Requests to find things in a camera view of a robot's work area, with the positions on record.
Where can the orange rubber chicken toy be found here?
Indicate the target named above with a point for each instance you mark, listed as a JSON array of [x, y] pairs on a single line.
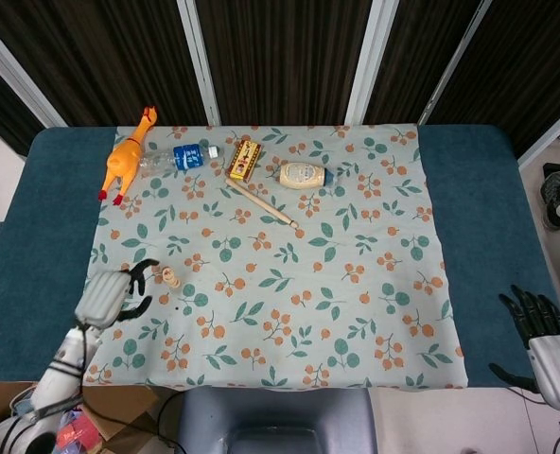
[[124, 161]]

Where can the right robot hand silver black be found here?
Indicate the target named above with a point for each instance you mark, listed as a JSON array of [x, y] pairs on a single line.
[[555, 365]]

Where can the red pink package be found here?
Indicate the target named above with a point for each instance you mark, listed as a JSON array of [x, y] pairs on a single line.
[[74, 432]]

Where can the black green sneaker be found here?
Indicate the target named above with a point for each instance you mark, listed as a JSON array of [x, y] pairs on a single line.
[[554, 189]]

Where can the wooden drumstick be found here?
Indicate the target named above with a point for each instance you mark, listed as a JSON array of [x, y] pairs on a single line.
[[261, 203]]

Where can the brown cardboard box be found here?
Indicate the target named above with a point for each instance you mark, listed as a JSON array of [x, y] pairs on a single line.
[[119, 406]]

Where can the dark folding screen panel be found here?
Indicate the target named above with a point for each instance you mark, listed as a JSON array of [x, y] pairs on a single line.
[[1, 109], [285, 57], [521, 71], [95, 57], [412, 57]]

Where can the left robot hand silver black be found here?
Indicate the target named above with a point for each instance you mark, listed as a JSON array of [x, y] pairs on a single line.
[[101, 300]]

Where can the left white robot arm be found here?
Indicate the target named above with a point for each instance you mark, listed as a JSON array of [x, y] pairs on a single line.
[[60, 373]]

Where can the clear bottle blue label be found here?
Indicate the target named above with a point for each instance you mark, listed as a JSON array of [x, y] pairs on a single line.
[[185, 157]]

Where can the yellow red cardboard box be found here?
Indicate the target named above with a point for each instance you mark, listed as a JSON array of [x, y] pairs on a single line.
[[245, 161]]

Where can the teal table cover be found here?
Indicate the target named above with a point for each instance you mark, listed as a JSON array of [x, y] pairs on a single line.
[[39, 236]]

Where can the floral fruit print tablecloth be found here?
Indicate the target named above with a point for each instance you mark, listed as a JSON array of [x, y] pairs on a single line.
[[280, 284]]

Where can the cream mayonnaise squeeze bottle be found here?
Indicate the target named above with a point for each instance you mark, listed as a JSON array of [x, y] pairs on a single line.
[[301, 175]]

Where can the grey plastic base cover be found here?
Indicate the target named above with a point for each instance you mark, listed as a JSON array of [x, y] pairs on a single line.
[[280, 411]]

